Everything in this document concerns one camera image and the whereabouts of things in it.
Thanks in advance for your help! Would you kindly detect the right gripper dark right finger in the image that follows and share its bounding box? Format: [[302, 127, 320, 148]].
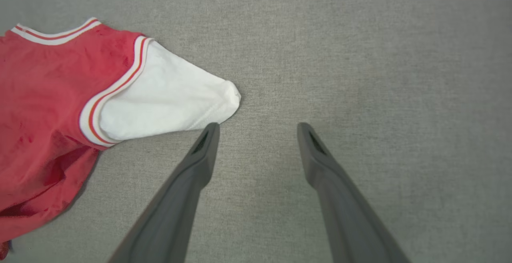
[[296, 122, 411, 263]]

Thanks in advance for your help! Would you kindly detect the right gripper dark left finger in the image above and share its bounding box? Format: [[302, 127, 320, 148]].
[[107, 122, 221, 263]]

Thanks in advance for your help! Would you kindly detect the red and white jersey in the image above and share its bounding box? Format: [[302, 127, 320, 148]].
[[0, 17, 242, 260]]

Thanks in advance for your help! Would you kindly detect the grey fabric sofa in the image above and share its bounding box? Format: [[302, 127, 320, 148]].
[[0, 0, 512, 263]]

